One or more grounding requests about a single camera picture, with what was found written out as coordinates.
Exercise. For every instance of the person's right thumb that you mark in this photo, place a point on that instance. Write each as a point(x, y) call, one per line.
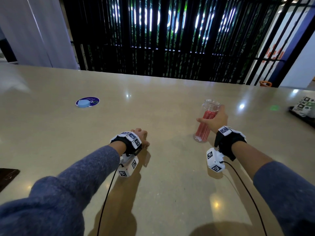
point(203, 120)

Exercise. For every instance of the person's right hand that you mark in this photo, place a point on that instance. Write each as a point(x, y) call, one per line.
point(217, 121)

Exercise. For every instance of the round purple sticker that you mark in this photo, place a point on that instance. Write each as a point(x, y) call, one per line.
point(94, 100)

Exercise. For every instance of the person's right forearm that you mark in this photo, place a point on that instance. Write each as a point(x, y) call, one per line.
point(278, 184)

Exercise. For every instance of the blue pillar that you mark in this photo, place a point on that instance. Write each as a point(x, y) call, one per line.
point(289, 51)

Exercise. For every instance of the clear plastic jar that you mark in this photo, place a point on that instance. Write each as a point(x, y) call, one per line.
point(211, 105)

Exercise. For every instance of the bundle of red straws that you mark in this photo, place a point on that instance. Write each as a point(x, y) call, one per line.
point(203, 131)

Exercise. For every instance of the dark flat object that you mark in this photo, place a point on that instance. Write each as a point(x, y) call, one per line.
point(7, 176)

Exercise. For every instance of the light blue round lid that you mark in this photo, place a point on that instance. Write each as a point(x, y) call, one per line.
point(84, 103)

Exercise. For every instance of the orange object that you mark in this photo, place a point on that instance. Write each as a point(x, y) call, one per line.
point(265, 83)

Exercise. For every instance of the person's left hand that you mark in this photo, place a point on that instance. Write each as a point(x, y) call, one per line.
point(142, 136)

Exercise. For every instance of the black slatted fence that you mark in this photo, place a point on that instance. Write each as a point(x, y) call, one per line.
point(157, 34)

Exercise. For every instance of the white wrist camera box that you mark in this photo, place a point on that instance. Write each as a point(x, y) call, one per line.
point(129, 167)
point(214, 159)

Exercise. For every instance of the person's left fingers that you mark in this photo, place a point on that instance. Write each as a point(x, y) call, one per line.
point(144, 138)

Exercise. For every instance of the person's left forearm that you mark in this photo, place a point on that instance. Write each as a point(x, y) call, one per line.
point(61, 194)

